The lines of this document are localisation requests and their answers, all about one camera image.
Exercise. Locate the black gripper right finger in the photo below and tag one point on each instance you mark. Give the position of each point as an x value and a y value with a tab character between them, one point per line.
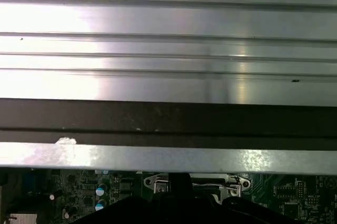
187	184

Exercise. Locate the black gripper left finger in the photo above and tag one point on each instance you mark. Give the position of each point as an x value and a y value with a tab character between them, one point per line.
173	184

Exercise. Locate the CPU socket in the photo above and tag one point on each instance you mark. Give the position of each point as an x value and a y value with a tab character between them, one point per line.
160	186

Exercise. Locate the black open PC case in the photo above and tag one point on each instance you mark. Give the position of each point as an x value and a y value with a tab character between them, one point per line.
168	118

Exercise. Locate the blue-top capacitor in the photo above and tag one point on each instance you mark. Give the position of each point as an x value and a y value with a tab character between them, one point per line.
101	189
100	205

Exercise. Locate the green motherboard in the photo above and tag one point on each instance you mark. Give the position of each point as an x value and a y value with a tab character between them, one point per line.
289	195

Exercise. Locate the white ribbed block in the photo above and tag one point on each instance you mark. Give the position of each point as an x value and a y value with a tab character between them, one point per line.
21	219

